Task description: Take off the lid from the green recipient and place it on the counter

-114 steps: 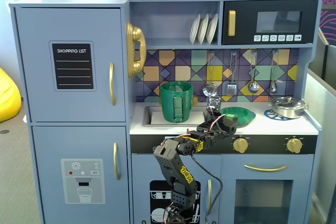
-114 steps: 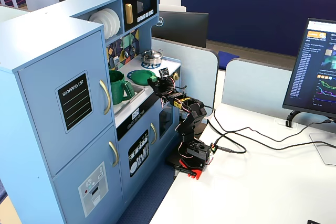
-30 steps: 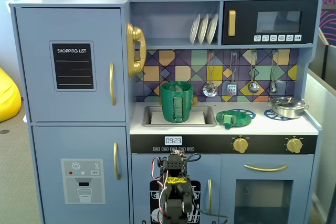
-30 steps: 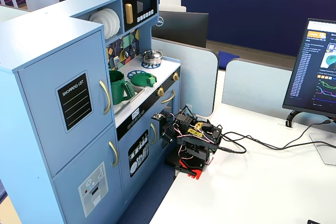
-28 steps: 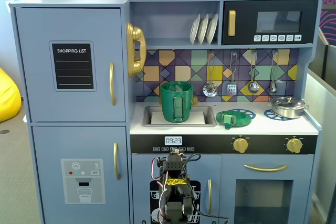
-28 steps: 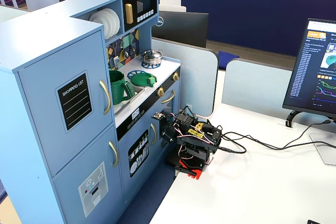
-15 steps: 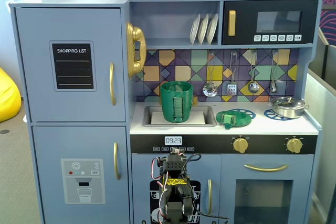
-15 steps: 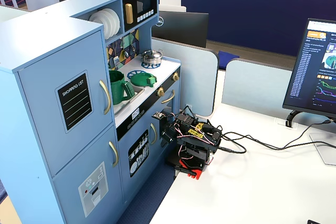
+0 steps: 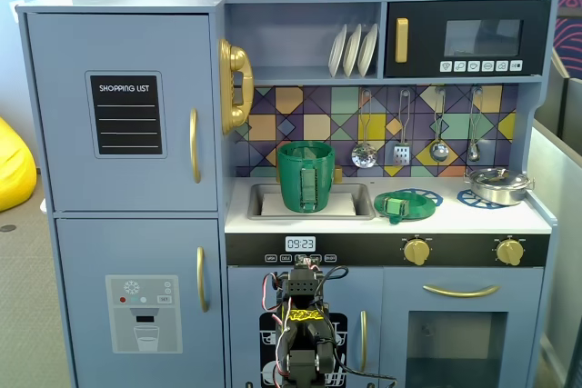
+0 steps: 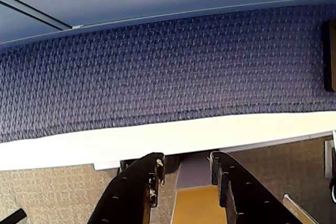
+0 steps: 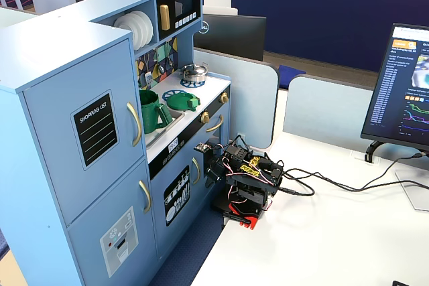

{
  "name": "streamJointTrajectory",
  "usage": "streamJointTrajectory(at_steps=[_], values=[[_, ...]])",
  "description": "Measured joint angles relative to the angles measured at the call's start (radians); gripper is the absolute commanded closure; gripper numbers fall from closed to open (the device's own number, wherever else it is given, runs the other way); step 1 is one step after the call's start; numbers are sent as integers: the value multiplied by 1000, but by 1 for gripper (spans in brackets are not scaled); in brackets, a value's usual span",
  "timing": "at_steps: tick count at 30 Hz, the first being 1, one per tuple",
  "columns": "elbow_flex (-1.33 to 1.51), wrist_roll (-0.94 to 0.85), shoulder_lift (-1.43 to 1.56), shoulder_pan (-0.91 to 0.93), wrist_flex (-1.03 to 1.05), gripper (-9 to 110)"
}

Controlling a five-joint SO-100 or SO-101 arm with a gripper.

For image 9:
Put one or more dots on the gray sink basin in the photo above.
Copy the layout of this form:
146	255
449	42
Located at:
364	199

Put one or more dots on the black microwave door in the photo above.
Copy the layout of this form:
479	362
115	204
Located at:
423	11

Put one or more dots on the yellow bean bag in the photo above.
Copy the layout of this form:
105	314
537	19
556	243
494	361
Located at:
13	170

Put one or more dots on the white plate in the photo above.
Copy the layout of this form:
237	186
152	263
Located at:
351	52
367	49
336	54

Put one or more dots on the silver pot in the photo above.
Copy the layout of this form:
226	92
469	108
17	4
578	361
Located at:
495	195

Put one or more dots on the gold stove knob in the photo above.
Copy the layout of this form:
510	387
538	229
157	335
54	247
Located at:
509	251
416	251

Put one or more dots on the gold faucet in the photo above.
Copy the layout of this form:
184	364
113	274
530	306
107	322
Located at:
338	174

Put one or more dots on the silver skimmer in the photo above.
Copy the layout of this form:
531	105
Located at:
364	155

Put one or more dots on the gray office partition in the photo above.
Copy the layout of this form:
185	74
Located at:
564	224

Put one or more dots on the silver slotted spatula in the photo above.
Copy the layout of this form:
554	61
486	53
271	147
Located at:
400	155

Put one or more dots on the silver spoon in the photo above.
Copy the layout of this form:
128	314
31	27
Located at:
474	152

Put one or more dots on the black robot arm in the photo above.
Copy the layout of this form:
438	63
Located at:
302	288

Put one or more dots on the gray water dispenser sticker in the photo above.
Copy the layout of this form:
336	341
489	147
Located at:
118	329

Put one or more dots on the blue freezer door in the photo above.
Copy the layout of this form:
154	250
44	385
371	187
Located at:
82	247

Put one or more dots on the blue dishwasher door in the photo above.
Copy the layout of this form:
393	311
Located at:
245	288

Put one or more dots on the green round lid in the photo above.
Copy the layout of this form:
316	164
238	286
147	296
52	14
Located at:
416	208

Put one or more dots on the blue fridge door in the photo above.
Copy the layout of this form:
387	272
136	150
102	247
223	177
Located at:
59	156

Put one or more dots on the gold toy phone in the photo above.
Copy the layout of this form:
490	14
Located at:
236	61

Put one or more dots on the blue oven door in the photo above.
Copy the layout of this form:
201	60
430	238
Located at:
395	297

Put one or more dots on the black floor outlet cover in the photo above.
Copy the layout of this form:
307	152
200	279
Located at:
7	227

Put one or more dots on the black shopping list board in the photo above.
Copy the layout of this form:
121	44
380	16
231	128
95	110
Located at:
127	115

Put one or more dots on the silver ladle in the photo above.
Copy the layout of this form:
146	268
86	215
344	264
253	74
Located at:
439	151

